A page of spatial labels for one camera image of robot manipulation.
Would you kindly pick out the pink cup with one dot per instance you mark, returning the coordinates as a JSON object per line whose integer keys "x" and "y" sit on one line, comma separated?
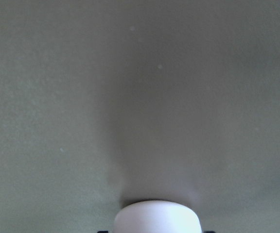
{"x": 156, "y": 216}

